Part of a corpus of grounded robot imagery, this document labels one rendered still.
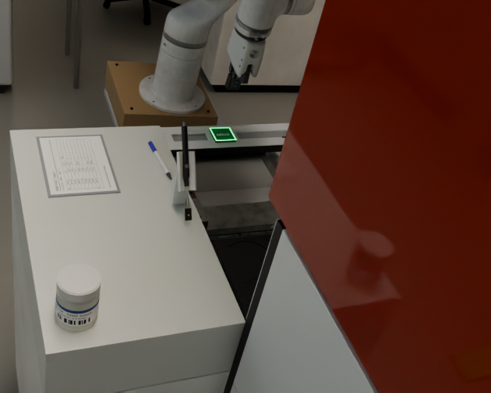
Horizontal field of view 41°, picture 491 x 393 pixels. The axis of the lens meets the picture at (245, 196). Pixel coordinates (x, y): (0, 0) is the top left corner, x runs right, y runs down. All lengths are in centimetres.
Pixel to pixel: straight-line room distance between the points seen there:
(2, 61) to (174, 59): 171
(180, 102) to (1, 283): 105
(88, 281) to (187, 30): 85
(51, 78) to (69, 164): 222
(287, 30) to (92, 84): 109
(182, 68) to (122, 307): 81
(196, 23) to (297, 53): 204
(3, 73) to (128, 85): 158
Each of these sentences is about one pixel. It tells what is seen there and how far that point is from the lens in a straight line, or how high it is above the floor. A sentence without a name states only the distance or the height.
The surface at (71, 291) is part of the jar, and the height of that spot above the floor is 106.
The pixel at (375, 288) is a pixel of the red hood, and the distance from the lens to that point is 81.
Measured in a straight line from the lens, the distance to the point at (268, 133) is 171.
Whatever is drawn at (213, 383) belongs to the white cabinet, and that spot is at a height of 79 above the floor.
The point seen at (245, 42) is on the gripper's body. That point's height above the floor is 125.
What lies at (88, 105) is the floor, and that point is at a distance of 347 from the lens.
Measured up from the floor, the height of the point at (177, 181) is 103.
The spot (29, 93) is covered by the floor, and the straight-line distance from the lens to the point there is 353.
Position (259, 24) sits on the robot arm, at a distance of 142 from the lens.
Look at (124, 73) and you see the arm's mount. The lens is 195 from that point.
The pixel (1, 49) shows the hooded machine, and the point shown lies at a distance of 335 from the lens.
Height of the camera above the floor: 187
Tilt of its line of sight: 38 degrees down
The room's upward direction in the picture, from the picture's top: 15 degrees clockwise
